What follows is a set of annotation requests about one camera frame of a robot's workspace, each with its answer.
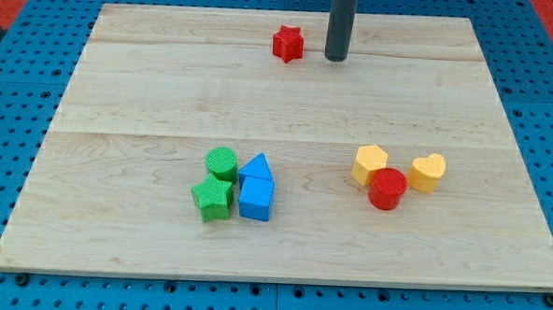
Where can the green star block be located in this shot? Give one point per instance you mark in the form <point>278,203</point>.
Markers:
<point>213,198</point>

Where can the red star block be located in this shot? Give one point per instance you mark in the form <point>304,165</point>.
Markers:
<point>288,43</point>

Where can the blue triangle block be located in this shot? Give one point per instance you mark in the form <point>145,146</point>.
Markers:
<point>258,167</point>

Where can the blue cube block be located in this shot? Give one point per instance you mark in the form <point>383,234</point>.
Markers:
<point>256,198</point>

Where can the green cylinder block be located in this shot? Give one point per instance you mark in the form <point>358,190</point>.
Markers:
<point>222,163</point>

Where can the light wooden board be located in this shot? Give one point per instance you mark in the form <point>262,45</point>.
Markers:
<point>157,87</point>

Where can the yellow hexagon block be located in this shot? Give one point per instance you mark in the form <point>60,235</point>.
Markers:
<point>368,160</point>

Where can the red cylinder block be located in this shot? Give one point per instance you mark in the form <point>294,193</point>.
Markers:
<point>388,188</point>

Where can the yellow heart block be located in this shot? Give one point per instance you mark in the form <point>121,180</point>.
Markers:
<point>425,172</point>

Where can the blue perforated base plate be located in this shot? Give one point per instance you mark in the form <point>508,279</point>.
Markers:
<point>40,50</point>

